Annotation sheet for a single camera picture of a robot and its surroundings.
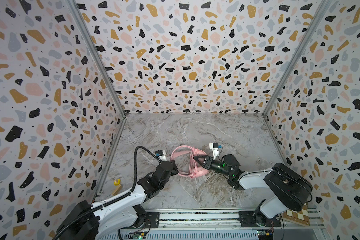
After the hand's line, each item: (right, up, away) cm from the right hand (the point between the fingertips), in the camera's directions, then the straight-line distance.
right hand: (193, 157), depth 77 cm
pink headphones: (+4, -9, +4) cm, 11 cm away
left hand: (-9, -2, +4) cm, 10 cm away
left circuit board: (-26, -36, -7) cm, 44 cm away
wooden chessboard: (+53, -29, -4) cm, 60 cm away
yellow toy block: (-43, -16, +8) cm, 47 cm away
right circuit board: (+35, -36, -6) cm, 50 cm away
